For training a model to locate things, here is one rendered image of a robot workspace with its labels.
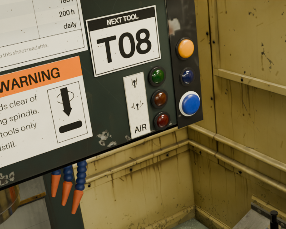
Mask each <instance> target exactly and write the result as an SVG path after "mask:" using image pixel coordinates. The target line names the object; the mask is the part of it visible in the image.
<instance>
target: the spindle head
mask: <svg viewBox="0 0 286 229"><path fill-rule="evenodd" d="M80 4H81V10H82V16H83V22H84V29H85V35H86V41H87V47H88V50H85V51H81V52H77V53H73V54H69V55H65V56H61V57H57V58H53V59H49V60H45V61H41V62H37V63H33V64H29V65H24V66H21V67H17V68H13V69H9V70H4V71H1V72H0V75H5V74H8V73H12V72H16V71H20V70H25V69H28V68H32V67H36V66H40V65H44V64H48V63H52V62H56V61H60V60H64V59H68V58H72V57H76V56H79V59H80V64H81V70H82V76H83V81H84V89H85V94H86V100H87V105H88V111H89V118H90V123H91V129H92V135H93V136H91V137H89V138H86V139H83V140H80V141H77V142H74V143H71V144H68V145H65V146H62V147H59V148H56V149H54V150H51V151H48V152H45V153H42V154H39V155H36V156H33V157H30V158H27V159H24V160H21V161H18V162H16V163H13V164H10V165H7V166H4V167H1V168H0V191H2V190H4V189H7V188H10V187H12V186H15V185H18V184H21V183H23V182H26V181H29V180H31V179H35V178H37V177H40V176H42V175H45V174H48V173H51V172H54V171H56V170H59V169H62V168H65V167H67V166H70V165H73V164H75V163H78V162H81V161H84V160H86V159H89V158H92V157H94V156H97V155H100V154H103V153H106V152H109V151H111V150H114V149H117V148H119V147H122V146H125V145H128V144H130V143H133V142H136V141H138V140H141V139H144V138H147V137H149V136H152V135H155V134H158V133H161V132H163V131H166V130H168V129H172V128H174V127H177V126H178V124H177V114H176V104H175V95H174V85H173V72H172V62H171V52H170V43H169V35H168V22H167V13H166V3H165V0H80ZM152 5H155V6H156V15H157V24H158V36H159V45H160V54H161V59H158V60H154V61H151V62H147V63H144V64H140V65H136V66H133V67H129V68H126V69H123V70H118V71H115V72H112V73H108V74H104V75H101V76H97V77H94V71H93V65H92V60H91V53H90V48H89V40H88V34H87V28H86V22H85V20H89V19H93V18H97V17H101V16H106V15H111V14H116V13H120V12H125V11H129V10H134V9H139V8H143V7H148V6H152ZM155 66H160V67H163V68H164V69H165V71H166V79H165V81H164V83H163V84H162V85H160V86H153V85H151V84H150V83H149V80H148V75H149V72H150V70H151V69H152V68H153V67H155ZM141 72H143V74H144V82H145V90H146V97H147V105H148V116H149V124H150V131H151V132H150V133H147V134H144V135H141V136H139V137H136V138H134V139H131V133H130V126H129V119H128V110H127V103H126V96H125V89H124V82H123V77H127V76H130V75H134V74H137V73H141ZM158 89H163V90H165V91H166V92H167V94H168V102H167V104H166V105H165V106H164V107H163V108H161V109H156V108H154V107H153V106H152V103H151V97H152V94H153V93H154V92H155V91H156V90H158ZM161 111H166V112H168V113H169V115H170V118H171V121H170V124H169V126H168V127H167V128H166V129H164V130H158V129H156V128H155V127H154V124H153V121H154V117H155V116H156V114H157V113H159V112H161Z"/></svg>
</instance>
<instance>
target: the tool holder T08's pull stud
mask: <svg viewBox="0 0 286 229"><path fill-rule="evenodd" d="M270 215H271V220H270V228H271V229H278V228H279V221H278V220H277V219H276V216H277V215H278V212H277V211H275V210H272V211H271V212H270Z"/></svg>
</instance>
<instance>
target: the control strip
mask: <svg viewBox="0 0 286 229"><path fill-rule="evenodd" d="M165 1H166V10H167V20H168V33H169V43H170V52H171V62H172V72H173V85H174V95H175V104H176V114H177V124H178V129H180V128H182V127H185V126H188V125H191V124H194V123H196V122H199V121H201V120H203V111H202V94H201V81H200V69H199V57H198V44H197V27H196V14H195V2H194V0H165ZM183 40H190V41H192V43H193V45H194V51H193V53H192V55H191V56H190V57H188V58H183V57H181V56H180V55H179V53H178V46H179V44H180V43H181V42H182V41H183ZM155 70H162V71H163V72H164V79H163V81H162V82H161V83H160V84H155V83H154V82H153V80H152V75H153V72H154V71H155ZM186 70H191V71H192V72H193V74H194V78H193V80H192V82H191V83H189V84H185V83H184V82H183V80H182V75H183V73H184V72H185V71H186ZM165 79H166V71H165V69H164V68H163V67H160V66H155V67H153V68H152V69H151V70H150V72H149V75H148V80H149V83H150V84H151V85H153V86H160V85H162V84H163V83H164V81H165ZM160 92H163V93H165V95H166V97H167V100H166V103H165V104H164V105H162V106H157V105H156V104H155V102H154V99H155V96H156V95H157V94H158V93H160ZM188 94H195V95H197V96H198V97H199V99H200V106H199V109H198V110H197V112H196V113H194V114H192V115H188V114H186V113H184V112H183V110H182V101H183V99H184V98H185V97H186V96H187V95H188ZM167 102H168V94H167V92H166V91H165V90H163V89H158V90H156V91H155V92H154V93H153V94H152V97H151V103H152V106H153V107H154V108H156V109H161V108H163V107H164V106H165V105H166V104H167ZM163 114H165V115H167V116H168V118H169V122H168V125H167V126H166V127H164V128H160V127H158V125H157V120H158V118H159V116H160V115H163ZM170 121H171V118H170V115H169V113H168V112H166V111H161V112H159V113H157V114H156V116H155V117H154V121H153V124H154V127H155V128H156V129H158V130H164V129H166V128H167V127H168V126H169V124H170Z"/></svg>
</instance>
